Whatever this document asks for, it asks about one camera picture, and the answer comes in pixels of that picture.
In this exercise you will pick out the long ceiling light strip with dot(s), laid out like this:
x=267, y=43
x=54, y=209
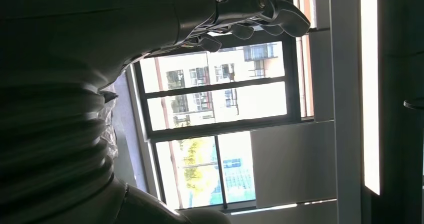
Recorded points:
x=371, y=83

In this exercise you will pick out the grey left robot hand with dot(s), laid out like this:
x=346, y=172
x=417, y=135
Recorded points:
x=99, y=26

